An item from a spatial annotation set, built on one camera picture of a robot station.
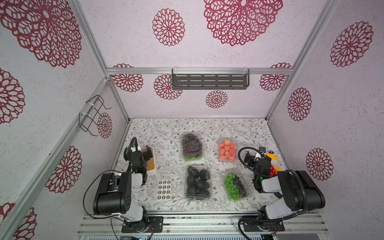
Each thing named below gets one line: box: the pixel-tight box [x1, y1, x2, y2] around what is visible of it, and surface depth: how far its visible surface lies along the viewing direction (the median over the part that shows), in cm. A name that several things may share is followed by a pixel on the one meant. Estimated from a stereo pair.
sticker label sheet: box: [157, 180, 172, 201], surface depth 87 cm
